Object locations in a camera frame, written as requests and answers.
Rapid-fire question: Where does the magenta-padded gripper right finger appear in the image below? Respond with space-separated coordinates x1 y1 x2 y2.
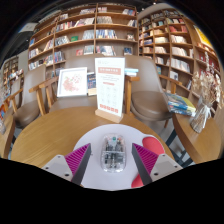
131 143 184 186

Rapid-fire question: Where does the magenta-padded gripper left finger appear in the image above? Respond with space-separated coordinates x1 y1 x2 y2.
41 143 92 186

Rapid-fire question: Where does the transparent computer mouse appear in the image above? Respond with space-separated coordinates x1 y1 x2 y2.
100 133 127 173

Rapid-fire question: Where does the white mouse pad, red wrist rest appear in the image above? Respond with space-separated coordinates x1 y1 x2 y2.
73 123 166 191

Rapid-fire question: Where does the beige armchair with wooden arms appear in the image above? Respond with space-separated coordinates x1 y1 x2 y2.
8 64 48 130
124 54 184 129
38 54 141 116

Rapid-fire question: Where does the stack of colourful books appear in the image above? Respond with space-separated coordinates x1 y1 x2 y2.
164 91 197 117

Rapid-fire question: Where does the glass vase with white flowers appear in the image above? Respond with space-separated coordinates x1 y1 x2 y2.
189 51 223 134

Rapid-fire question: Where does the white framed pink floral picture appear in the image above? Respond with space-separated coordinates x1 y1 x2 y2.
56 66 89 98

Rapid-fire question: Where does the dark cover book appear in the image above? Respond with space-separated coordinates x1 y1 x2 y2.
86 72 98 97

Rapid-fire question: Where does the white sign on wooden base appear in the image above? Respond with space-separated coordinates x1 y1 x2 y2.
94 57 126 124

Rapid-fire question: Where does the light blue book stack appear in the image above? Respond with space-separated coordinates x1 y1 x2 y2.
124 67 140 77

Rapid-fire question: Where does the distant wooden bookshelf unit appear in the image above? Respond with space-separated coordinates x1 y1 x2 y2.
1 55 21 91

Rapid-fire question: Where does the curved wooden bookshelf unit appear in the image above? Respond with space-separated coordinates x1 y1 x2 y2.
136 8 224 111

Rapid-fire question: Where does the wide wooden bookshelf unit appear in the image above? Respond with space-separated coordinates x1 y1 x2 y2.
26 3 139 73

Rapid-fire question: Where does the white hanging ceiling sign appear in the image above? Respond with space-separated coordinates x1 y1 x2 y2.
18 22 39 34

